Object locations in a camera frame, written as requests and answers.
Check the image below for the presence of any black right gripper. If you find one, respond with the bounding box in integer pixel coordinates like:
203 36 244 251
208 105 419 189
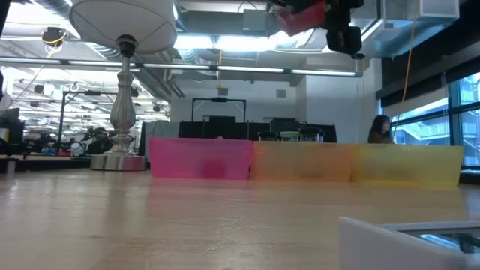
266 0 365 58

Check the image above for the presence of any red plastic box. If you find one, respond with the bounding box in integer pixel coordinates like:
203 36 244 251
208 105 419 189
277 1 327 38

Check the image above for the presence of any black background partition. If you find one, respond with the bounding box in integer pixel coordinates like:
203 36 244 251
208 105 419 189
175 115 338 143

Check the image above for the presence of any orange translucent bin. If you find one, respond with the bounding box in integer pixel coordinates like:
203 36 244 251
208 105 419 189
250 141 357 184

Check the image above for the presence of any person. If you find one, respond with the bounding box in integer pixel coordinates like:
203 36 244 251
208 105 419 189
367 114 395 145
88 126 113 155

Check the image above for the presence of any grey fabric panel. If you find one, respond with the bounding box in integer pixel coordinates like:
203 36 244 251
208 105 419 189
142 120 180 151

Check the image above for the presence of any pink translucent bin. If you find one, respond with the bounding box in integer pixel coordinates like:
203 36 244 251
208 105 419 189
148 136 254 180

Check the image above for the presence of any silver table lamp white shade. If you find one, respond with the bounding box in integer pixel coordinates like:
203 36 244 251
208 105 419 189
68 0 178 173

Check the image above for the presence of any yellow translucent bin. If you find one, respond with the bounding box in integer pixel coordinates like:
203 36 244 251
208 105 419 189
352 144 465 188

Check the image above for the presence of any black background stand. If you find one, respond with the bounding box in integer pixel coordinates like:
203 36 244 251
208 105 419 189
58 89 113 146

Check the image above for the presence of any black background monitor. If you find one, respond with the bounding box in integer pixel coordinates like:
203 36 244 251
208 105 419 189
0 107 26 157

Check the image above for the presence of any black background frame rig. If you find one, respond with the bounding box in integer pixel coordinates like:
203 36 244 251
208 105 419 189
191 97 248 123

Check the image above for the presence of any yellow hanging cable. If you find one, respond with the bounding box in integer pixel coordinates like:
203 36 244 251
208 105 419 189
400 0 421 103

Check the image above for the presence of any window with black frame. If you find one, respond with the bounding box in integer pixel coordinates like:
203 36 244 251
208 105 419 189
384 70 480 168

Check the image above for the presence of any coiled yellow black ceiling cable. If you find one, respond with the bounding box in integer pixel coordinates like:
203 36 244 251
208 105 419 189
40 25 68 48

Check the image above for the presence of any white rectangular frame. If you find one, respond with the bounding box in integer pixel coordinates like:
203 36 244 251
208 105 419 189
339 217 480 270

